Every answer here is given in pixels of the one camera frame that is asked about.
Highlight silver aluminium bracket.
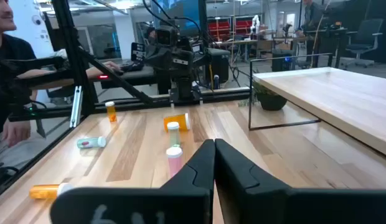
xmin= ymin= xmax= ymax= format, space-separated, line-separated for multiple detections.
xmin=70 ymin=85 xmax=83 ymax=128

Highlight pink pill bottle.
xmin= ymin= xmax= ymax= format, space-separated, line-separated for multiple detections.
xmin=166 ymin=146 xmax=184 ymax=178

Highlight black office chair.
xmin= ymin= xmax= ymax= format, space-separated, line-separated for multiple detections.
xmin=344 ymin=17 xmax=384 ymax=68

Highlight large orange pill bottle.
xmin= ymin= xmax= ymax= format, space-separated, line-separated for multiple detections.
xmin=163 ymin=113 xmax=192 ymax=133

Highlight wooden shelf black metal legs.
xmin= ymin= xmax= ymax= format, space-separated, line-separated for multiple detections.
xmin=248 ymin=52 xmax=386 ymax=159

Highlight black computer tower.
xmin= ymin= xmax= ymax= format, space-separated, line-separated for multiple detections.
xmin=271 ymin=49 xmax=298 ymax=73

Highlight green pill bottle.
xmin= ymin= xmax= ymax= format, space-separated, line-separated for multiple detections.
xmin=166 ymin=121 xmax=181 ymax=147

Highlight black standing desk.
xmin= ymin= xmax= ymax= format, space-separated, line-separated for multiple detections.
xmin=301 ymin=27 xmax=349 ymax=68

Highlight green bottle with red capsules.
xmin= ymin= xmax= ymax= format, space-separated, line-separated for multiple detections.
xmin=76 ymin=136 xmax=107 ymax=149

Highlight potted green succulent plant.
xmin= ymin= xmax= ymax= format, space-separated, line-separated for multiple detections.
xmin=238 ymin=79 xmax=289 ymax=112

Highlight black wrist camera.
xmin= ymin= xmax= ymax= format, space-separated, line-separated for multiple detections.
xmin=154 ymin=26 xmax=179 ymax=47

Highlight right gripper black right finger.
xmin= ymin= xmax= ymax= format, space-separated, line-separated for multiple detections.
xmin=214 ymin=138 xmax=386 ymax=224

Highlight red storage shelves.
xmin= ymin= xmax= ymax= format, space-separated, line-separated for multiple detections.
xmin=207 ymin=20 xmax=255 ymax=40

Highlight small orange pill bottle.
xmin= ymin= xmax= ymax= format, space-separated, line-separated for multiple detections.
xmin=29 ymin=182 xmax=75 ymax=200
xmin=105 ymin=101 xmax=118 ymax=123

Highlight person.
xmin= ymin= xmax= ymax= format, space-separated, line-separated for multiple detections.
xmin=300 ymin=0 xmax=324 ymax=60
xmin=0 ymin=0 xmax=124 ymax=175

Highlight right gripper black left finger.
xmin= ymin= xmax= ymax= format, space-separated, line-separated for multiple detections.
xmin=49 ymin=139 xmax=215 ymax=224

